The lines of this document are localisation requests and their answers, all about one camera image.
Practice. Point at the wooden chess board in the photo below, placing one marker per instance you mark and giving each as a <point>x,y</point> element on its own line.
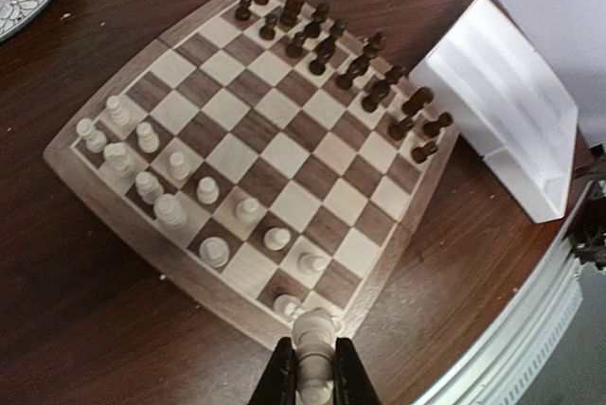
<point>192,84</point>

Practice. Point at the white plastic divided tray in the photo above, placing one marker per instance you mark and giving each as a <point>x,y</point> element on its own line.
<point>508,104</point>

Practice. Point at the dark chess pawn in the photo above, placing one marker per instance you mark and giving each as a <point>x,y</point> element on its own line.
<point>243,11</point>

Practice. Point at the dark chess pieces row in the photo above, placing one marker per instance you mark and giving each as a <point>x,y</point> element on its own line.
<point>311,59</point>

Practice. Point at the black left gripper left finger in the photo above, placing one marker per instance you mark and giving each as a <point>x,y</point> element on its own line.
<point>277,384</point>

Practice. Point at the white chess bishop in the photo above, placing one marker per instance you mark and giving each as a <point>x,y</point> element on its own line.
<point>314,337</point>
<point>148,187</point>

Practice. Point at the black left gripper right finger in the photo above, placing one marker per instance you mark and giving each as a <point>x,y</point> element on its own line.
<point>352,384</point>

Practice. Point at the white chess queen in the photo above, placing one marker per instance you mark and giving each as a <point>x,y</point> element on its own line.
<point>215,252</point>

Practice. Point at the white chess rook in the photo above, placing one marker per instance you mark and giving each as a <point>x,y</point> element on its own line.
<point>94,139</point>

